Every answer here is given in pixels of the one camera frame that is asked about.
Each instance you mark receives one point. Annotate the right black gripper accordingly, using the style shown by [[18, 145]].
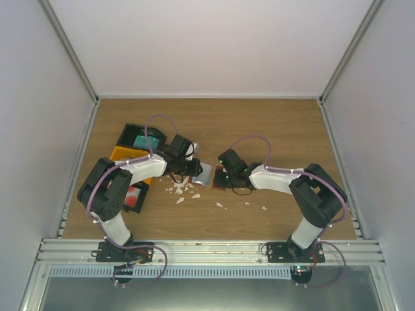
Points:
[[218, 181]]

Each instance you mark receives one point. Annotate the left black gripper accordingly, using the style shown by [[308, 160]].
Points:
[[194, 170]]

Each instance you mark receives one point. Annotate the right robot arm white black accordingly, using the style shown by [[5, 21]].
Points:
[[317, 195]]

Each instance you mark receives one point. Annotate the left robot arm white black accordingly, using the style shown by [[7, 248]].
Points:
[[104, 191]]

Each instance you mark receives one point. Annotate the black bin with red cards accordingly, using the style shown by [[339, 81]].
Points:
[[144, 189]]

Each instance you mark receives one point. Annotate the red cards stack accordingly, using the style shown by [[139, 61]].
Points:
[[132, 196]]

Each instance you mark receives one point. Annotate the black bin with teal cards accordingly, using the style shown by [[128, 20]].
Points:
[[133, 136]]

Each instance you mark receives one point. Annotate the orange bin with white cards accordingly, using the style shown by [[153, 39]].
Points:
[[123, 153]]

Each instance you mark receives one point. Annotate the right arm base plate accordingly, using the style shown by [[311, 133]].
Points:
[[287, 252]]

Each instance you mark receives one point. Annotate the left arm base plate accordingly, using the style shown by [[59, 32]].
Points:
[[107, 252]]

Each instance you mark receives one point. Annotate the aluminium front rail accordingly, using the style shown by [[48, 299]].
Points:
[[211, 252]]

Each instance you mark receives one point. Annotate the grey slotted cable duct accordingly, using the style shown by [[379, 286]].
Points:
[[196, 272]]

